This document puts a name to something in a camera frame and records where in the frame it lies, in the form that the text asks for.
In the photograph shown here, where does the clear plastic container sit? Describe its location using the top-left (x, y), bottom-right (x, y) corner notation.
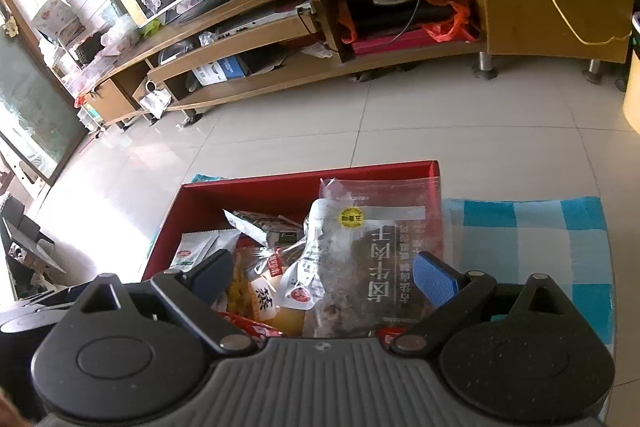
top-left (159, 42), bottom-right (193, 62)

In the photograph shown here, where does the red flat box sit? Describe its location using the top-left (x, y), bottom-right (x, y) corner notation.
top-left (352, 29), bottom-right (481, 55)

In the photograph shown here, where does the silver media player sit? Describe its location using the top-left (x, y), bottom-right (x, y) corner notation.
top-left (215, 4), bottom-right (311, 42)

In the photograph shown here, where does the red cardboard box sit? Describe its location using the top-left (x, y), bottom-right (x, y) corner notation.
top-left (140, 160), bottom-right (446, 343)

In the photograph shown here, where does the silver grey snack packet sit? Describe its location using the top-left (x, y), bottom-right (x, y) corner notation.
top-left (222, 208), bottom-right (311, 248)

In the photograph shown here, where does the silver white snack pouch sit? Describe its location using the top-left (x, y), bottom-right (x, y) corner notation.
top-left (275, 247), bottom-right (323, 310)

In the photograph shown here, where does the red snack packet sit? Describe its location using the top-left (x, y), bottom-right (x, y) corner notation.
top-left (217, 311), bottom-right (283, 350)

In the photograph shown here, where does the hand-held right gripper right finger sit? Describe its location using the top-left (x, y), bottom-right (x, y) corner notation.
top-left (390, 251), bottom-right (586, 356)

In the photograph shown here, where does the black basket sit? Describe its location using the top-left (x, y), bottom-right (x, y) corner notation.
top-left (72, 34), bottom-right (103, 62)

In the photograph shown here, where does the orange plastic bag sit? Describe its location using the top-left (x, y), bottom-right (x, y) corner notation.
top-left (337, 0), bottom-right (481, 45)

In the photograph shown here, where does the wooden TV stand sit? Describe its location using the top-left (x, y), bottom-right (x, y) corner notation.
top-left (77, 0), bottom-right (636, 125)

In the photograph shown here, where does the clear plastic bag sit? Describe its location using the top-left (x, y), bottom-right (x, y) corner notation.
top-left (102, 14), bottom-right (141, 52)

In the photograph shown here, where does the blue white box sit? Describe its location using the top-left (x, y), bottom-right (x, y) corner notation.
top-left (192, 57), bottom-right (248, 85)

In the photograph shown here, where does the clear dark jerky packet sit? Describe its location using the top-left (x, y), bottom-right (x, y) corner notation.
top-left (300, 177), bottom-right (446, 340)

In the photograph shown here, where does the black flat appliance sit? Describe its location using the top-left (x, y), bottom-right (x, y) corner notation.
top-left (347, 0), bottom-right (458, 40)

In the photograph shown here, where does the printed white carton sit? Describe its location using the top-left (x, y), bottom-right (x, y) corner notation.
top-left (32, 0), bottom-right (83, 42)

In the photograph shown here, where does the white plastic bag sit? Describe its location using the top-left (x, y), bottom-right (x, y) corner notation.
top-left (137, 82), bottom-right (173, 118)

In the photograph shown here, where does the yellow waffle snack packet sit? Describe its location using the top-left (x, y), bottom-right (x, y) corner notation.
top-left (220, 247), bottom-right (281, 315)

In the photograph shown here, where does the white green snack packet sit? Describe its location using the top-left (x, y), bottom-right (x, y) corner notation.
top-left (167, 229), bottom-right (241, 275)

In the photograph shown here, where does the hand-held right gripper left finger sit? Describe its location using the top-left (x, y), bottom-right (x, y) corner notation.
top-left (60, 249), bottom-right (256, 355)

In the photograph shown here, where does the yellow trash bin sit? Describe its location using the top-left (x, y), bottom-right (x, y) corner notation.
top-left (622, 12), bottom-right (640, 132)

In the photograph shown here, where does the white plastic drawer cart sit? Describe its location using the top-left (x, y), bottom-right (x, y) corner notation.
top-left (75, 94), bottom-right (106, 132)

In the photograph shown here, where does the black chair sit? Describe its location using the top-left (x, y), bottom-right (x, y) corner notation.
top-left (0, 194), bottom-right (68, 303)

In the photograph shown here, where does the glass sliding door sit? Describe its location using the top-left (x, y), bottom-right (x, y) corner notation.
top-left (0, 32), bottom-right (83, 188)

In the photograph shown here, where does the round bun packet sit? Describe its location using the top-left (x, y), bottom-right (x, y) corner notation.
top-left (247, 277), bottom-right (307, 339)

